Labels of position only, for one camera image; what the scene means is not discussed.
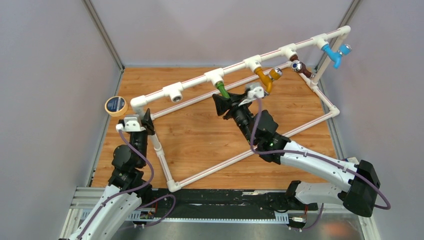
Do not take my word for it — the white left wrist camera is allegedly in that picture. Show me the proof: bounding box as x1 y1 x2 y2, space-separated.
115 114 146 133

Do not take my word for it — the brown water faucet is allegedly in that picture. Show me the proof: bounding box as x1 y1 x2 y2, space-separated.
289 54 315 79

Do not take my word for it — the masking tape roll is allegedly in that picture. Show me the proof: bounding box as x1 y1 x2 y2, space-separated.
104 95 129 117

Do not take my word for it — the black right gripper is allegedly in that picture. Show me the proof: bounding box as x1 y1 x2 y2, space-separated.
214 91 256 145

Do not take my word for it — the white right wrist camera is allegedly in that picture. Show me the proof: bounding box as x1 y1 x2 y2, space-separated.
238 82 269 106

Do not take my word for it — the green water faucet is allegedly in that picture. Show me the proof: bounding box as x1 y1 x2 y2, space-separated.
214 81 230 99

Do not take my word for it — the blue water faucet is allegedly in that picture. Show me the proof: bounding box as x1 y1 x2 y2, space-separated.
321 44 352 69

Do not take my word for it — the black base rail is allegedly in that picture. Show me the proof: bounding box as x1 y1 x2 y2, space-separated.
145 188 319 220

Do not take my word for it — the white PVC pipe frame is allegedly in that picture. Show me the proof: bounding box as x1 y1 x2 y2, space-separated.
129 25 351 192

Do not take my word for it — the blue green small box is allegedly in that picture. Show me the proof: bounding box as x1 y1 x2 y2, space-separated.
344 157 359 165

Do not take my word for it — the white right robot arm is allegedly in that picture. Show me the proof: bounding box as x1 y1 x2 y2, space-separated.
212 93 381 218

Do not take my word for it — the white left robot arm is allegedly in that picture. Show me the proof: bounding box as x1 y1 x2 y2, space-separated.
68 109 155 240

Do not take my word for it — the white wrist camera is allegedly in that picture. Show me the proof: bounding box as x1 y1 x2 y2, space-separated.
115 114 146 133
238 82 269 106

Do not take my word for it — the yellow water faucet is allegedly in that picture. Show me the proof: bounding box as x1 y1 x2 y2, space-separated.
253 67 283 94

